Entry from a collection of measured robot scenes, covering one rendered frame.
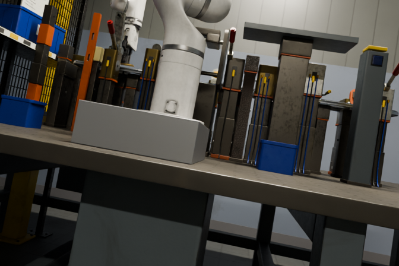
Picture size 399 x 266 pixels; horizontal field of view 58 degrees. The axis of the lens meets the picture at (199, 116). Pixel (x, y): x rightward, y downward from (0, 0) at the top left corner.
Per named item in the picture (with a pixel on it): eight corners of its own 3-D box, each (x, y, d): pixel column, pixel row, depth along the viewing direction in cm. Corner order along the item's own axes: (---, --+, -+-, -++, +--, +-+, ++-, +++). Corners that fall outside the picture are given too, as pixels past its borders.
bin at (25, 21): (61, 57, 172) (66, 30, 173) (15, 37, 143) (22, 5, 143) (32, 53, 176) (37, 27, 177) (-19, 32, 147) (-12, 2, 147)
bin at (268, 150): (288, 173, 115) (293, 145, 116) (294, 176, 105) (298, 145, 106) (254, 167, 116) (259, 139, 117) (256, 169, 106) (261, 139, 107)
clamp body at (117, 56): (107, 138, 148) (123, 54, 150) (99, 138, 138) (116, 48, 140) (92, 135, 149) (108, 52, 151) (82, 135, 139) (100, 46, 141)
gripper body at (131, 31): (137, 22, 159) (132, 46, 158) (142, 29, 169) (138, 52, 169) (120, 19, 160) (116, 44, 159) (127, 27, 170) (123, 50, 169)
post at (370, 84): (363, 185, 122) (380, 59, 124) (371, 187, 114) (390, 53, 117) (339, 181, 122) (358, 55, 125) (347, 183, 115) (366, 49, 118)
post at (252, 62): (241, 162, 136) (259, 59, 139) (242, 162, 131) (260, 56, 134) (228, 160, 137) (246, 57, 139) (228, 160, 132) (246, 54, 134)
